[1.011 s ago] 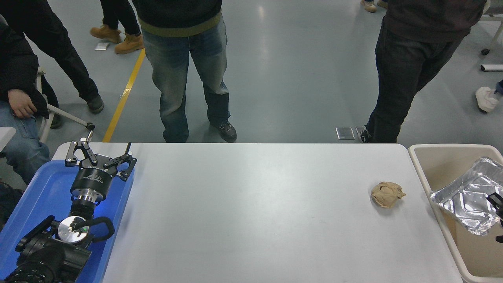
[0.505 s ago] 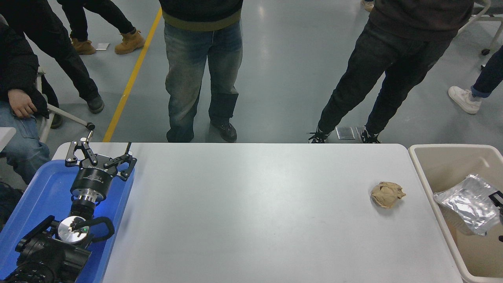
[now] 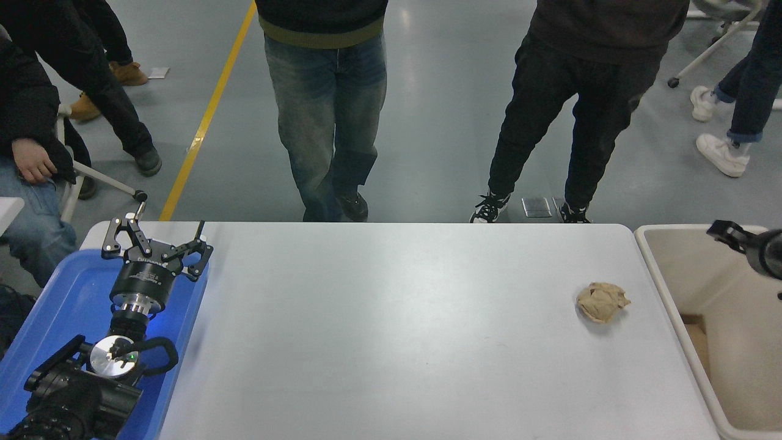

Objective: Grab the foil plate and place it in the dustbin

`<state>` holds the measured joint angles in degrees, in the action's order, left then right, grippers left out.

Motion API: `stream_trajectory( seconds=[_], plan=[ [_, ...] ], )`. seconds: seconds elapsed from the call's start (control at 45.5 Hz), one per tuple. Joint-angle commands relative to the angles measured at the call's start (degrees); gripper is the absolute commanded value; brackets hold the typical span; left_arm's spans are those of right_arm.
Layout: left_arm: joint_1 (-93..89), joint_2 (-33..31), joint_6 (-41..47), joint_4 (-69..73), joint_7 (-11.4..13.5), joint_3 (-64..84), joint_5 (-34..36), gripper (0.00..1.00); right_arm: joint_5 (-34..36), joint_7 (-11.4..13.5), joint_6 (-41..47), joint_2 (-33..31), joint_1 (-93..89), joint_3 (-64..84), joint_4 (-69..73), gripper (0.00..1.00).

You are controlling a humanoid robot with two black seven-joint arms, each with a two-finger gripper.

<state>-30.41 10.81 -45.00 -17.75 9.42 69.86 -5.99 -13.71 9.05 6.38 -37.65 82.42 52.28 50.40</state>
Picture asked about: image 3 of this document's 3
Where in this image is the person's hand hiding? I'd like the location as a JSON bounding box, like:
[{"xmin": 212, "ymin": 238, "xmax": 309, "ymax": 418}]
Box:
[{"xmin": 11, "ymin": 137, "xmax": 58, "ymax": 185}]

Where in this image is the crumpled tan paper ball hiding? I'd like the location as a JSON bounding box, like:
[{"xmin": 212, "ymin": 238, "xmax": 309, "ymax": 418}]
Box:
[{"xmin": 576, "ymin": 282, "xmax": 632, "ymax": 324}]

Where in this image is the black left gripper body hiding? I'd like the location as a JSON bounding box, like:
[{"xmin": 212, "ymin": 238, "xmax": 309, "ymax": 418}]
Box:
[{"xmin": 110, "ymin": 255, "xmax": 179, "ymax": 305}]

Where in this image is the black bag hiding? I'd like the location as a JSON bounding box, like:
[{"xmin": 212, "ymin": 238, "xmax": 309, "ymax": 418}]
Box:
[{"xmin": 0, "ymin": 284, "xmax": 37, "ymax": 358}]

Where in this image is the large pale bin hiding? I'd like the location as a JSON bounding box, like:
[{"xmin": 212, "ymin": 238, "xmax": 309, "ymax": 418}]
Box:
[{"xmin": 634, "ymin": 224, "xmax": 782, "ymax": 440}]

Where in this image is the small white table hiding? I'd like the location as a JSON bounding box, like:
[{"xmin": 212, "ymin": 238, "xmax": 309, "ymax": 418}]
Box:
[{"xmin": 0, "ymin": 197, "xmax": 26, "ymax": 236}]

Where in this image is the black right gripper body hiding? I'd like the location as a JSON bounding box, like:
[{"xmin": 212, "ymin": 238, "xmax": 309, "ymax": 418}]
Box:
[{"xmin": 745, "ymin": 229, "xmax": 782, "ymax": 281}]

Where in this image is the blue plastic tray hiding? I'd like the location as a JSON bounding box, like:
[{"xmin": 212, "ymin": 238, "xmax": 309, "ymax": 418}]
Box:
[{"xmin": 0, "ymin": 247, "xmax": 210, "ymax": 440}]

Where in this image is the white chair frame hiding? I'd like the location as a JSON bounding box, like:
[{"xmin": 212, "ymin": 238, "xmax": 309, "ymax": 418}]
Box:
[{"xmin": 55, "ymin": 103, "xmax": 148, "ymax": 222}]

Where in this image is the person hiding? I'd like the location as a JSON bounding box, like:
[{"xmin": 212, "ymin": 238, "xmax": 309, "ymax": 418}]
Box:
[
  {"xmin": 0, "ymin": 24, "xmax": 80, "ymax": 288},
  {"xmin": 69, "ymin": 0, "xmax": 149, "ymax": 122},
  {"xmin": 690, "ymin": 0, "xmax": 782, "ymax": 178},
  {"xmin": 0, "ymin": 0, "xmax": 163, "ymax": 200},
  {"xmin": 255, "ymin": 0, "xmax": 389, "ymax": 222},
  {"xmin": 469, "ymin": 0, "xmax": 690, "ymax": 224}
]

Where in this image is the white office chair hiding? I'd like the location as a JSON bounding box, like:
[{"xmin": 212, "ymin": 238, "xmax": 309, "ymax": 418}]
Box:
[{"xmin": 667, "ymin": 0, "xmax": 770, "ymax": 89}]

